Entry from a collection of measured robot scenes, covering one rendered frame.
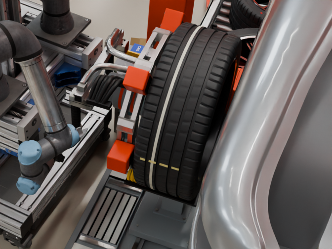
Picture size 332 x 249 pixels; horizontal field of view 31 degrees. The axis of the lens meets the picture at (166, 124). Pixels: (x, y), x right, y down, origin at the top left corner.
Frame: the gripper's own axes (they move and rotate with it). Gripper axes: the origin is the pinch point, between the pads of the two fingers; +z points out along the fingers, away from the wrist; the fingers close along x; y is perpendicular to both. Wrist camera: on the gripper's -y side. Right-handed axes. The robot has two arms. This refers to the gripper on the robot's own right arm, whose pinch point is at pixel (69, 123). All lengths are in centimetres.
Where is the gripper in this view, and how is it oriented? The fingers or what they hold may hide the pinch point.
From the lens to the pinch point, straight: 231.6
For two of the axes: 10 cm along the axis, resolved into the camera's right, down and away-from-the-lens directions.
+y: 0.7, -6.9, -7.2
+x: -9.5, -2.7, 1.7
